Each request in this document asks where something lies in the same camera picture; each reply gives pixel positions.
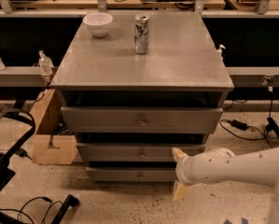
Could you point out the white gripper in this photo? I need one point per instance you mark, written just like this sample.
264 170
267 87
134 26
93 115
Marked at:
183 169

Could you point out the grey drawer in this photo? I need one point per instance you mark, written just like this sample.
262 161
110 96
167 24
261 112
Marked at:
131 175
134 152
141 119

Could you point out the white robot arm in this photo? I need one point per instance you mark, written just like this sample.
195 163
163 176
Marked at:
220 165

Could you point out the grey bottom drawer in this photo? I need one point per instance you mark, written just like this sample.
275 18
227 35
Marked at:
131 175

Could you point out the grey drawer cabinet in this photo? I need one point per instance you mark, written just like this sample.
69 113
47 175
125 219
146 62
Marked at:
181 69

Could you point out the grey top drawer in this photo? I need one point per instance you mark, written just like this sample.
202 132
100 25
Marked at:
141 119

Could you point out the black stand leg right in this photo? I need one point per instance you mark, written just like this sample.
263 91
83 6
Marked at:
272 126

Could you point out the black bar on floor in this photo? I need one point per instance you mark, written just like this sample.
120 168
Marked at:
70 201

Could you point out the small white pump bottle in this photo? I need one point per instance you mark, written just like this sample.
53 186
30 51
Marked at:
220 50

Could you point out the wooden block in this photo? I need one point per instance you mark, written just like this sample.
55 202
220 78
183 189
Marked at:
49 147

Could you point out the silver blue drink can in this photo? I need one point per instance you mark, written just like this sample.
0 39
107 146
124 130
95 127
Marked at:
141 33

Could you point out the white bowl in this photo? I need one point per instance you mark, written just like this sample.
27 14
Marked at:
98 23

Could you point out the clear pump bottle left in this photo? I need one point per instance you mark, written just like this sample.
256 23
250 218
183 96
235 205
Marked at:
45 63

